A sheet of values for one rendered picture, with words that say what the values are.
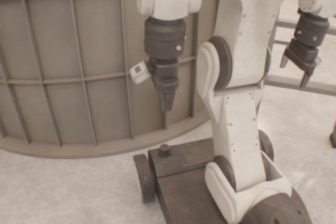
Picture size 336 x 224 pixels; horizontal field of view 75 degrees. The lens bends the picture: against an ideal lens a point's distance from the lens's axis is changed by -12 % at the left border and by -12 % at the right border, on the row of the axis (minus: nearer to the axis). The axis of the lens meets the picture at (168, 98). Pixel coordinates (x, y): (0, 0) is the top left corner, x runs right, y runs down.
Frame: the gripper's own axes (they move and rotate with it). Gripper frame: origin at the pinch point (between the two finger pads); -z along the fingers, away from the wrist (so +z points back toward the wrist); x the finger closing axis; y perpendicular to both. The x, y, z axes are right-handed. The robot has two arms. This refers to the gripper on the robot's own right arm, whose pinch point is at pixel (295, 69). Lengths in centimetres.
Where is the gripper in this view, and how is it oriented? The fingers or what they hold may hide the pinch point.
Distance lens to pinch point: 84.6
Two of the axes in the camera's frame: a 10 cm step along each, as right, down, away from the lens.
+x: -2.9, -6.5, 7.1
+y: -9.6, 1.5, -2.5
